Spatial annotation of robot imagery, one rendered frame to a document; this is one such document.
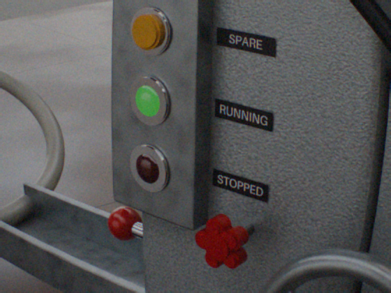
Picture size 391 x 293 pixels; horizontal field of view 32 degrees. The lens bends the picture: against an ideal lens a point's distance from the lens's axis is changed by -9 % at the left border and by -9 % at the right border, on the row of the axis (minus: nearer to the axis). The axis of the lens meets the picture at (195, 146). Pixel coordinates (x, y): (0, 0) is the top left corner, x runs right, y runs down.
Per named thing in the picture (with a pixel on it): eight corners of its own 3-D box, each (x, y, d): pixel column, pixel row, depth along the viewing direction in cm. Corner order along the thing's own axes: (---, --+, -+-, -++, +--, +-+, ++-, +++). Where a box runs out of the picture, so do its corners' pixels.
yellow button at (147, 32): (167, 50, 50) (168, 14, 49) (158, 53, 50) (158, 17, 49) (139, 44, 52) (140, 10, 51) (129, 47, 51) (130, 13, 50)
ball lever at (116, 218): (188, 253, 65) (188, 222, 64) (165, 267, 62) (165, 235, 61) (124, 227, 69) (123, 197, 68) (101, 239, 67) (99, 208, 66)
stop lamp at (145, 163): (168, 184, 54) (168, 153, 54) (156, 190, 53) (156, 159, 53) (143, 175, 56) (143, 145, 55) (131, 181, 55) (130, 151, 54)
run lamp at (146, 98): (169, 117, 53) (170, 84, 52) (156, 122, 52) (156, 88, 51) (143, 110, 54) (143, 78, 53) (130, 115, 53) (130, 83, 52)
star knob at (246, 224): (269, 254, 52) (274, 207, 51) (235, 278, 49) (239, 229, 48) (227, 240, 55) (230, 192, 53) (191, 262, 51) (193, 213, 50)
